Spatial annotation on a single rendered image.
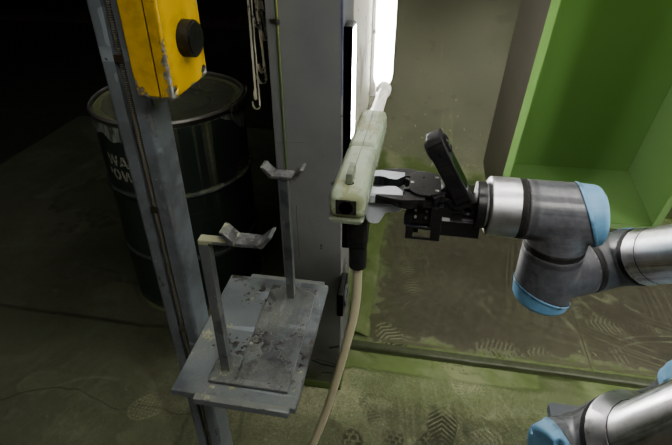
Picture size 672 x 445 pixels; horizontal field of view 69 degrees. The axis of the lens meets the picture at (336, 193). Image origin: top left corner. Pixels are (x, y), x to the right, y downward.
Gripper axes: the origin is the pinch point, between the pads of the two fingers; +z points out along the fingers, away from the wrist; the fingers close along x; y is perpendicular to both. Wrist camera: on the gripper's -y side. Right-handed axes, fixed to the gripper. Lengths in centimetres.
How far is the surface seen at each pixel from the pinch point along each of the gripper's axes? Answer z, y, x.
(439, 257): -25, 109, 125
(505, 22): -53, 20, 225
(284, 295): 15.7, 34.9, 9.7
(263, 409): 12.4, 36.0, -16.4
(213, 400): 21.3, 36.0, -16.3
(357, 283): -1.2, 19.4, -1.2
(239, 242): 15.0, 5.1, -11.5
